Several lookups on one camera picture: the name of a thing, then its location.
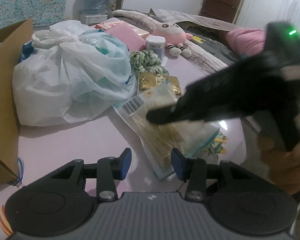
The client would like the gold foil packet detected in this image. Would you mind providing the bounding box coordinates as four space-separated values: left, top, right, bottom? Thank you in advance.
138 72 182 96

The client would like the person right hand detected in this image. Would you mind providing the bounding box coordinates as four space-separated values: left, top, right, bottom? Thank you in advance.
258 132 300 195

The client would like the white water dispenser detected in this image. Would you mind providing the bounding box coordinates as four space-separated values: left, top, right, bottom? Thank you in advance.
80 14 108 25

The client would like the green white scrunchie cloth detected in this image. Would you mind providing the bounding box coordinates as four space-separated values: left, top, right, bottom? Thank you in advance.
130 50 169 75

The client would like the pink pillow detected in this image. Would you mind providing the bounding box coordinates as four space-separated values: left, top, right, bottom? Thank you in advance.
225 28 266 58

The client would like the white plastic bag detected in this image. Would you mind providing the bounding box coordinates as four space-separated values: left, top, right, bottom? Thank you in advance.
12 20 137 127

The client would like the clear snack packet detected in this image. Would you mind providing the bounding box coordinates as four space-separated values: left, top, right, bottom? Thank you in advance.
114 81 219 180

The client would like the brown cardboard box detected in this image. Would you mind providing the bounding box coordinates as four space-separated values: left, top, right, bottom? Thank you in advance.
0 18 33 184

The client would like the pink sponge block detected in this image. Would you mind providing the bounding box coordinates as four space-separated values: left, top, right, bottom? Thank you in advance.
106 22 146 52

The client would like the white cylindrical jar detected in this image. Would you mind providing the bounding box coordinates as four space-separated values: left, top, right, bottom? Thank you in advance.
145 35 166 60

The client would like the red white tissue pack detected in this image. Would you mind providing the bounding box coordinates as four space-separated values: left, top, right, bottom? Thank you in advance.
94 20 149 38

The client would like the pink plush doll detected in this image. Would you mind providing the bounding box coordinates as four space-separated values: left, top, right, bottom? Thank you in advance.
152 22 193 59

